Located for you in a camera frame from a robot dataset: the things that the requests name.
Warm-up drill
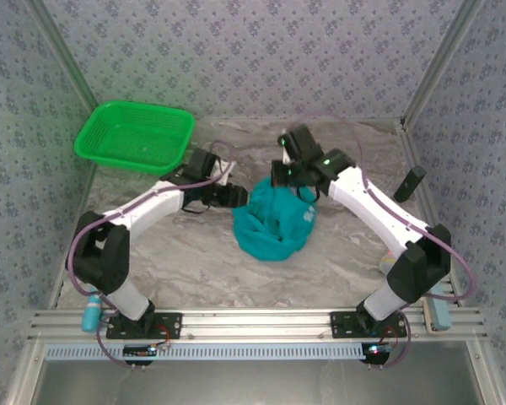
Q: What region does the teal t-shirt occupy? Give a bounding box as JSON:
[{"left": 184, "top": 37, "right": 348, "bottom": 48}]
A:
[{"left": 231, "top": 175, "right": 318, "bottom": 262}]

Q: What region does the green plastic basket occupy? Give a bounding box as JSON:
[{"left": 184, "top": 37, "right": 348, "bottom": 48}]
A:
[{"left": 73, "top": 100, "right": 196, "bottom": 177}]

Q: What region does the black rectangular device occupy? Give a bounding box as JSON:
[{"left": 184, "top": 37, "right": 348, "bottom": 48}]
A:
[{"left": 393, "top": 165, "right": 428, "bottom": 204}]

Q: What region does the light blue microphone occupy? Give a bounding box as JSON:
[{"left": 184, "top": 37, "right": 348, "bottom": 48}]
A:
[{"left": 81, "top": 293, "right": 105, "bottom": 333}]

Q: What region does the light blue eraser block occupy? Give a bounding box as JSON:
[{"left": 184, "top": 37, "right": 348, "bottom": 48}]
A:
[{"left": 421, "top": 280, "right": 453, "bottom": 334}]

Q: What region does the grey translucent front panel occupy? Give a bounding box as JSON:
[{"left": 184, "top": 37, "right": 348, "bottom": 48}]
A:
[{"left": 29, "top": 358, "right": 490, "bottom": 405}]

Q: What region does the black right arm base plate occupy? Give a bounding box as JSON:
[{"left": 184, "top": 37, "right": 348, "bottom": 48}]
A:
[{"left": 329, "top": 310, "right": 408, "bottom": 340}]

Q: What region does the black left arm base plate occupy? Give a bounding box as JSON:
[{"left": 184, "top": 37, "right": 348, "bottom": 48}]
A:
[{"left": 105, "top": 310, "right": 183, "bottom": 341}]

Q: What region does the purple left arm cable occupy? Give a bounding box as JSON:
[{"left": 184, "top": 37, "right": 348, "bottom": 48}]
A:
[{"left": 65, "top": 141, "right": 237, "bottom": 369}]

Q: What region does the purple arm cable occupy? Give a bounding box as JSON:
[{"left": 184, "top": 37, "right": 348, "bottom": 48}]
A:
[
  {"left": 65, "top": 141, "right": 237, "bottom": 369},
  {"left": 297, "top": 111, "right": 477, "bottom": 369}
]

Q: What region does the aluminium mounting rail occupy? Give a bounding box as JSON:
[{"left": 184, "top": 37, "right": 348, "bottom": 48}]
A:
[{"left": 27, "top": 307, "right": 488, "bottom": 342}]

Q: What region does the aluminium frame post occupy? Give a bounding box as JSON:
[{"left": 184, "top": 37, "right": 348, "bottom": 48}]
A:
[
  {"left": 398, "top": 0, "right": 488, "bottom": 127},
  {"left": 24, "top": 0, "right": 100, "bottom": 111}
]

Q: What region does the slotted pale blue cable duct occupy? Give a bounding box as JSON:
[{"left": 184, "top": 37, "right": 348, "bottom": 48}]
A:
[{"left": 45, "top": 342, "right": 370, "bottom": 361}]

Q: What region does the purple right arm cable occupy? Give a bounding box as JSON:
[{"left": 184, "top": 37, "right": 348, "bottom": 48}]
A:
[{"left": 297, "top": 111, "right": 477, "bottom": 369}]

